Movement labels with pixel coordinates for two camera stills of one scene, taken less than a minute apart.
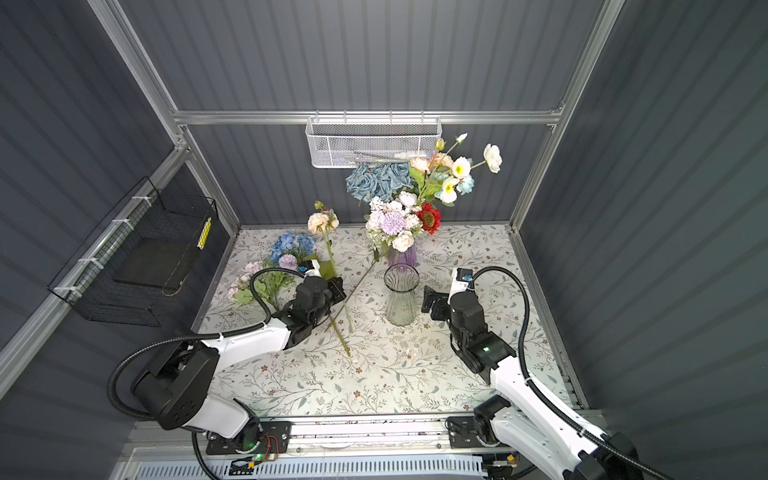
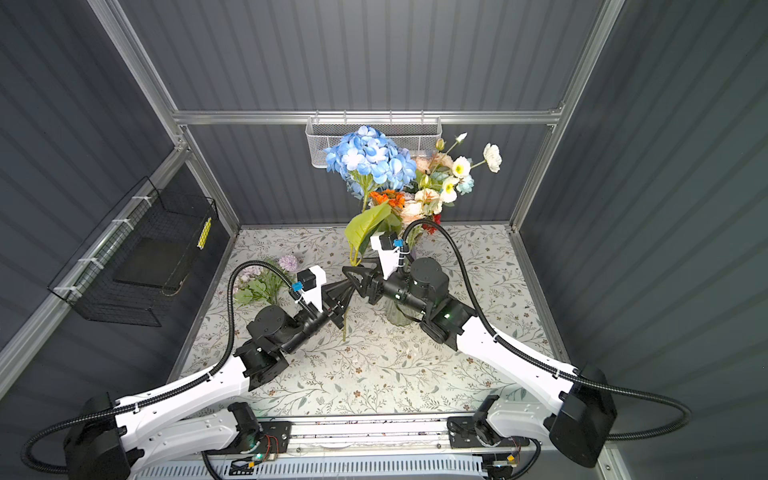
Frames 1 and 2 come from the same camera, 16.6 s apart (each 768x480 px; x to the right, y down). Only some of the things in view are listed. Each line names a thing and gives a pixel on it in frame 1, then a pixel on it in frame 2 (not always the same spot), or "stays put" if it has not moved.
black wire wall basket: (143, 243) stays put
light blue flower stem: (466, 185) stays put
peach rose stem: (321, 221) → (411, 213)
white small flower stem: (461, 168) stays put
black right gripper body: (461, 343) → (399, 288)
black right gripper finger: (436, 303) → (368, 282)
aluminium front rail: (307, 435) stays put
